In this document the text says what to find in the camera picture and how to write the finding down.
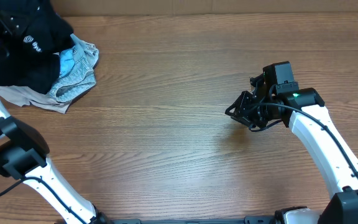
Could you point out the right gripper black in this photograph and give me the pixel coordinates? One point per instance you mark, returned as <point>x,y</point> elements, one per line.
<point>253,107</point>

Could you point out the black t-shirt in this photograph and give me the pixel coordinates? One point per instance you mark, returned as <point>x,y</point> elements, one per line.
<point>34,27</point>

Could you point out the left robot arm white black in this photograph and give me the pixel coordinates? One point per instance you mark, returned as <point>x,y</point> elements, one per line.
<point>25,156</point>

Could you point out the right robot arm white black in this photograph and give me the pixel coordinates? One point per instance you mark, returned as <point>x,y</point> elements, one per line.
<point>277,98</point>

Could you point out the light blue garment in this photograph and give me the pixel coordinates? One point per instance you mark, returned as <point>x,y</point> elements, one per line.
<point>66,62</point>

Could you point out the folded black garment on pile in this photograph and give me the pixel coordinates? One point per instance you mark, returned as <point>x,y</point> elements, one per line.
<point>37,73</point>

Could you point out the beige folded garment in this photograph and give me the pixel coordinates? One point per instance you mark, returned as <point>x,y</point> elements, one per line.
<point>25,96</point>

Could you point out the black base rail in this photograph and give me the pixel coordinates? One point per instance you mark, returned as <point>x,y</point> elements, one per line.
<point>191,220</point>

